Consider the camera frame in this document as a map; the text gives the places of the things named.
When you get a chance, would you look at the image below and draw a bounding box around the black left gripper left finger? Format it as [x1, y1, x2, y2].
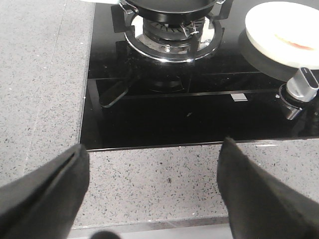
[0, 144, 90, 239]

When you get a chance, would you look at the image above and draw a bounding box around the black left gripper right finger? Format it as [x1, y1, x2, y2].
[217, 137, 319, 239]

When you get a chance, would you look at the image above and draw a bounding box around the white round plate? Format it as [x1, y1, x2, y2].
[245, 1, 319, 70]

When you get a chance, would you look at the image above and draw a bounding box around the small black frying pan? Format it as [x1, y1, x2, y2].
[120, 0, 224, 24]

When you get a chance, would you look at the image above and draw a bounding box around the fried egg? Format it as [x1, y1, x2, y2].
[275, 34, 315, 51]

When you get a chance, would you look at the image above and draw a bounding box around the left silver stove knob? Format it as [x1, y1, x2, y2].
[279, 67, 319, 108]

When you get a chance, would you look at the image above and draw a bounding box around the black glass gas hob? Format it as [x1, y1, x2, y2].
[80, 0, 319, 151]

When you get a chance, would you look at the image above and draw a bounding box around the left black gas burner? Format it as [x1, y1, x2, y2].
[124, 15, 224, 63]

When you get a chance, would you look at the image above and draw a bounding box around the left black pan support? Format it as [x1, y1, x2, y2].
[111, 0, 234, 60]

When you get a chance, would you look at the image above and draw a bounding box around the wire pan reducer ring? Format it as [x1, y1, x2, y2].
[118, 0, 226, 38]

